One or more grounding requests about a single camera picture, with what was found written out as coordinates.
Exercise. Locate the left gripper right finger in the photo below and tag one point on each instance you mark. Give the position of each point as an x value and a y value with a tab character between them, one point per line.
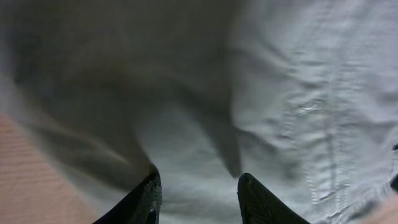
258	205

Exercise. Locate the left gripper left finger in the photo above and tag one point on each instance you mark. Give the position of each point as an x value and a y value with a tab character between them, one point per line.
140	206

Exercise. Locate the grey shorts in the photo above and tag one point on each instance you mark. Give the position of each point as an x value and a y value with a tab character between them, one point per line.
300	94

